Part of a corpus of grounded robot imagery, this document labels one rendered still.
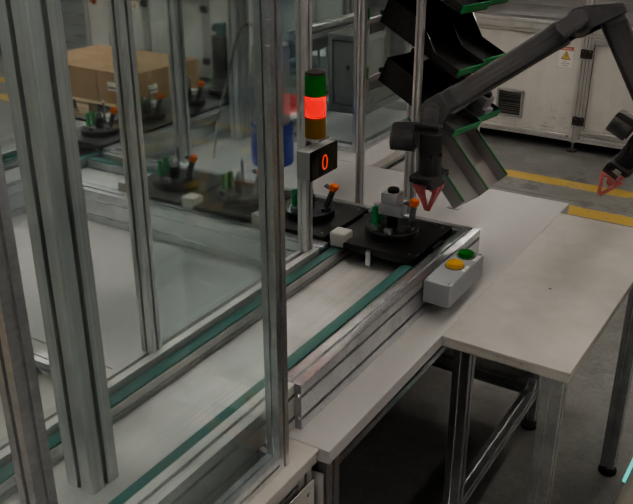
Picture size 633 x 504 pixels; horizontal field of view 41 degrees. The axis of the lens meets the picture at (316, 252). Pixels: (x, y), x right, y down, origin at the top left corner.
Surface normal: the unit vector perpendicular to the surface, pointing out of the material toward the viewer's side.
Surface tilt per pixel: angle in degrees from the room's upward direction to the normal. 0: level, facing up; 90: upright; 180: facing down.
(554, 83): 90
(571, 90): 90
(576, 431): 0
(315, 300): 0
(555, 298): 0
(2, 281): 90
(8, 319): 90
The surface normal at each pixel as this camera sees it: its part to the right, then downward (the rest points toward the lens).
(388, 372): 0.00, -0.91
